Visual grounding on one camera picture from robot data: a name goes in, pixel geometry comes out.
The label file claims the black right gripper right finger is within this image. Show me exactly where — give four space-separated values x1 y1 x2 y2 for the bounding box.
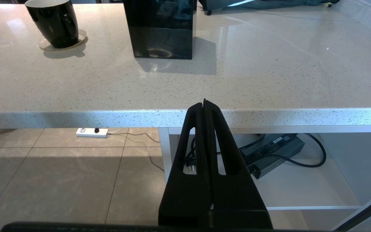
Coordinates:
205 100 273 230

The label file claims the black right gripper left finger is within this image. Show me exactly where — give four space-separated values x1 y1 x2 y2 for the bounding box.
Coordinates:
158 99 212 227

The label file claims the grey power supply brick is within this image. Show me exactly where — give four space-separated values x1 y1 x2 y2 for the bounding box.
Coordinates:
240 133 305 180

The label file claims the white counter cabinet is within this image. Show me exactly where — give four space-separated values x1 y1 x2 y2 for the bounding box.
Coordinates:
158 126 371 232

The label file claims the white power strip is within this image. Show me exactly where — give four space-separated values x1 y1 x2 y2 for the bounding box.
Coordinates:
76 127 123 139

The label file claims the black tissue box white top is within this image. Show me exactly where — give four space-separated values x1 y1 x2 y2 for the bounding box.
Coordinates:
123 0 197 60

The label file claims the round translucent coaster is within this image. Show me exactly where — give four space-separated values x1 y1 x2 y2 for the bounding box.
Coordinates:
38 29 87 51

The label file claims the black mug white inside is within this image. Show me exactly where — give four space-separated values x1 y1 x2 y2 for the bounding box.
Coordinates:
24 0 79 49

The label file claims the black power supply cable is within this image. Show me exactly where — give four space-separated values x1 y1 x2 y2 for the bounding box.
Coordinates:
185 133 327 176

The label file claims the black plug with floor cable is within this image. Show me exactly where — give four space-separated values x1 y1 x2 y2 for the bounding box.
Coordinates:
95 127 166 173

